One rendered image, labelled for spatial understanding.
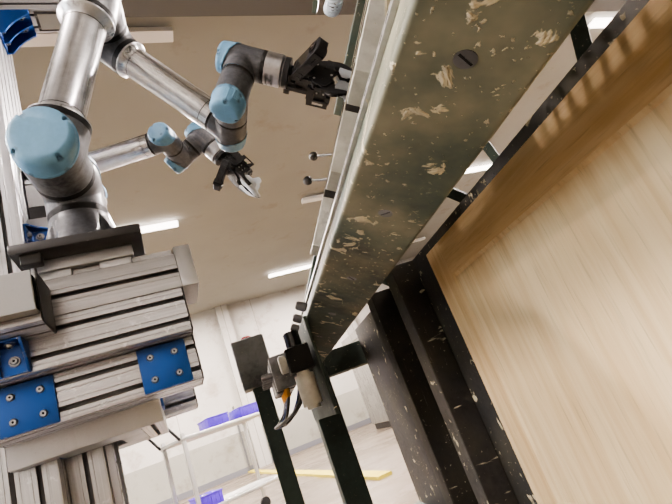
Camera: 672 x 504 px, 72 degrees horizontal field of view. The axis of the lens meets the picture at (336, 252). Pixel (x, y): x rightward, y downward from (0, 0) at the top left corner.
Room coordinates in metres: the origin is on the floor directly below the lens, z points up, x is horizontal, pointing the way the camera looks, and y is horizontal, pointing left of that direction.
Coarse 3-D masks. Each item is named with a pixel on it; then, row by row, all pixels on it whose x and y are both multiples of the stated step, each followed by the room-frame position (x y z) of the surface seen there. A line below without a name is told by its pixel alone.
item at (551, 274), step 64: (640, 64) 0.38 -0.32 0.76; (576, 128) 0.48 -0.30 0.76; (640, 128) 0.42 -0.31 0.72; (512, 192) 0.62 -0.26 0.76; (576, 192) 0.52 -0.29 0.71; (640, 192) 0.46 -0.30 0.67; (448, 256) 0.85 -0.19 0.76; (512, 256) 0.69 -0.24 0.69; (576, 256) 0.57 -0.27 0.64; (640, 256) 0.49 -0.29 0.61; (512, 320) 0.76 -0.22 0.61; (576, 320) 0.63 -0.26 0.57; (640, 320) 0.54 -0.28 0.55; (512, 384) 0.85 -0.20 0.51; (576, 384) 0.69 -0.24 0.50; (640, 384) 0.58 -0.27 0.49; (576, 448) 0.76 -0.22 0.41; (640, 448) 0.64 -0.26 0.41
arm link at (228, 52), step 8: (224, 48) 0.83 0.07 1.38; (232, 48) 0.84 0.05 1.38; (240, 48) 0.84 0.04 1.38; (248, 48) 0.85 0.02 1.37; (256, 48) 0.86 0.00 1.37; (216, 56) 0.84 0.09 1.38; (224, 56) 0.84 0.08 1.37; (232, 56) 0.84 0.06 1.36; (240, 56) 0.84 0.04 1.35; (248, 56) 0.85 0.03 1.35; (256, 56) 0.85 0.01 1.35; (264, 56) 0.85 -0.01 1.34; (216, 64) 0.85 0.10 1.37; (224, 64) 0.84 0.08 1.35; (240, 64) 0.84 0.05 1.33; (248, 64) 0.85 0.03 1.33; (256, 64) 0.86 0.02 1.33; (256, 72) 0.87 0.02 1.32; (256, 80) 0.89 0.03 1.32
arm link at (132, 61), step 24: (120, 48) 0.87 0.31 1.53; (144, 48) 0.93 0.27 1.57; (120, 72) 0.92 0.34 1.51; (144, 72) 0.90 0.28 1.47; (168, 72) 0.91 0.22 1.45; (168, 96) 0.93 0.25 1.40; (192, 96) 0.92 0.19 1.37; (192, 120) 0.97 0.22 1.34; (216, 120) 0.92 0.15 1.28; (240, 144) 1.01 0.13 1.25
